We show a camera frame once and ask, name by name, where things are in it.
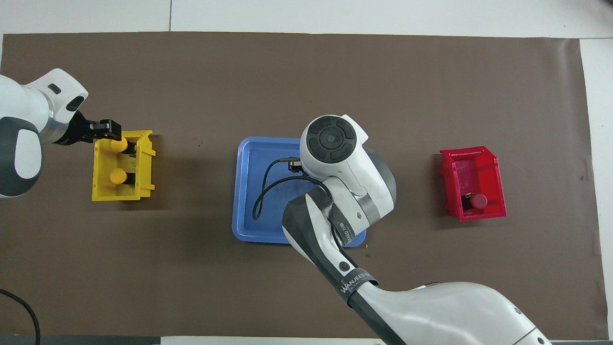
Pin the yellow push button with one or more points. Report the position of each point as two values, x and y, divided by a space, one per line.
119 144
117 176

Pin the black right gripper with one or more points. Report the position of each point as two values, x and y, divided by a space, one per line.
295 166

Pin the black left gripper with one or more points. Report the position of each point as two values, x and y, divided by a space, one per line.
79 132

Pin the red plastic bin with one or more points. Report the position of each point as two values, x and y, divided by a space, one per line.
488 172

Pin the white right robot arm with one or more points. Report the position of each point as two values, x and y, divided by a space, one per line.
345 177

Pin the red push button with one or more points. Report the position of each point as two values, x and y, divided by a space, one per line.
478 201

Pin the yellow plastic bin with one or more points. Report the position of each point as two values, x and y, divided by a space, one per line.
103 191

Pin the brown paper mat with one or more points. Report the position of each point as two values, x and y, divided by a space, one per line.
191 287

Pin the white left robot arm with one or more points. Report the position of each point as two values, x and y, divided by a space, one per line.
24 115

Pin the blue plastic tray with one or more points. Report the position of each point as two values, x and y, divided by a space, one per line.
249 225

